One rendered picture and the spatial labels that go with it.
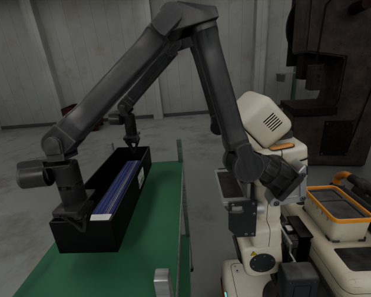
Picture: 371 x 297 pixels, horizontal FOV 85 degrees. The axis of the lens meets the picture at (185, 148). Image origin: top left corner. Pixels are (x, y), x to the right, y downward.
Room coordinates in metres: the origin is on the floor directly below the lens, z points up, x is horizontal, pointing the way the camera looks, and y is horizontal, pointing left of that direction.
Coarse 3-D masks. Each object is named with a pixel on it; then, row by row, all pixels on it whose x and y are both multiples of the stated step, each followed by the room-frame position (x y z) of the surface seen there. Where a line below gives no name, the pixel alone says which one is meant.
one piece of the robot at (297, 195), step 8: (296, 160) 0.50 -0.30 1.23; (296, 168) 0.48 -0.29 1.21; (304, 168) 0.46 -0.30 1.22; (304, 176) 0.47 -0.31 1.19; (304, 184) 0.46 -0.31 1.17; (296, 192) 0.47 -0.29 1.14; (304, 192) 0.46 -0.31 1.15; (272, 200) 0.47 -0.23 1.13; (288, 200) 0.46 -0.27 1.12; (296, 200) 0.46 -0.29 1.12; (304, 200) 0.46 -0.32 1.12
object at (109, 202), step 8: (136, 160) 0.99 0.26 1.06; (128, 168) 0.90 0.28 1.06; (136, 168) 0.90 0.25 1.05; (120, 176) 0.82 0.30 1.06; (128, 176) 0.82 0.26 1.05; (112, 184) 0.75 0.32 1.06; (120, 184) 0.75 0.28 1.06; (112, 192) 0.69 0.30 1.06; (120, 192) 0.69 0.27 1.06; (104, 200) 0.64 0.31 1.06; (112, 200) 0.64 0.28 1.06; (96, 208) 0.60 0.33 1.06; (104, 208) 0.59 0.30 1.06; (112, 208) 0.59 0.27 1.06; (96, 216) 0.55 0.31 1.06; (104, 216) 0.55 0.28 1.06
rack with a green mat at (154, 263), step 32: (160, 192) 0.83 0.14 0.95; (160, 224) 0.61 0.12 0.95; (64, 256) 0.50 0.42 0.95; (96, 256) 0.49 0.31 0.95; (128, 256) 0.48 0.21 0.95; (160, 256) 0.47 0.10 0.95; (32, 288) 0.40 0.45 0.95; (64, 288) 0.39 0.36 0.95; (96, 288) 0.39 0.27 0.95; (128, 288) 0.38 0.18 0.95; (160, 288) 0.28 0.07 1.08
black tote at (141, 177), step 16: (112, 160) 0.92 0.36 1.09; (128, 160) 1.02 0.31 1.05; (144, 160) 0.87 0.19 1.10; (96, 176) 0.74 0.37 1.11; (112, 176) 0.89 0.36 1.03; (144, 176) 0.84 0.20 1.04; (96, 192) 0.71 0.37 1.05; (128, 192) 0.60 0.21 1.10; (128, 208) 0.58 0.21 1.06; (64, 224) 0.45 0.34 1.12; (80, 224) 0.45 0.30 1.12; (96, 224) 0.45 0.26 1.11; (112, 224) 0.45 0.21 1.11; (128, 224) 0.56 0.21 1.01; (64, 240) 0.45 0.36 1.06; (80, 240) 0.45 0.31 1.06; (96, 240) 0.45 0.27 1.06; (112, 240) 0.45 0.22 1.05
